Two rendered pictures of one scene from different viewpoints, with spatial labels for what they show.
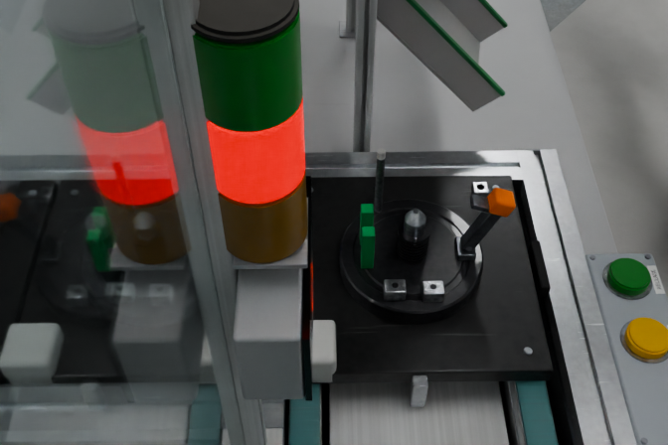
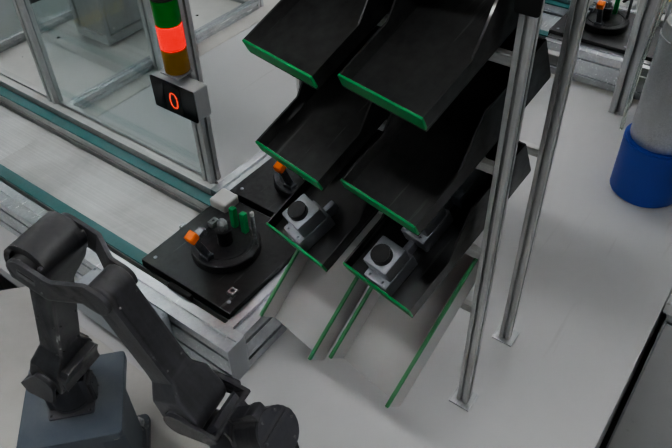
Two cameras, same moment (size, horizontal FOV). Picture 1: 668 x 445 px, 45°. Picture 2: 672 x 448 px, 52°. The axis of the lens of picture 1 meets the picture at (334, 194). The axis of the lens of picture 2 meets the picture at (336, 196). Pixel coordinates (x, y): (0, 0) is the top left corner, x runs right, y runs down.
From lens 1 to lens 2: 1.47 m
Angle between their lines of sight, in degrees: 80
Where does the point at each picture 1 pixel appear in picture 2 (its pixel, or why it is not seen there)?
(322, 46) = (456, 370)
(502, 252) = (197, 279)
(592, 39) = not seen: outside the picture
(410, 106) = (360, 379)
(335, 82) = not seen: hidden behind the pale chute
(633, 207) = not seen: hidden behind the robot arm
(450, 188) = (246, 286)
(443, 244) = (217, 252)
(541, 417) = (137, 256)
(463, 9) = (331, 332)
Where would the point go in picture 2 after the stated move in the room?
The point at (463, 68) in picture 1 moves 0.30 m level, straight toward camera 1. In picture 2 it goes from (279, 287) to (187, 203)
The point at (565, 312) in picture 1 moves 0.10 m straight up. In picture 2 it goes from (155, 285) to (144, 249)
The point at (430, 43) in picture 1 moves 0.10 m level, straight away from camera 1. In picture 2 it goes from (295, 264) to (335, 295)
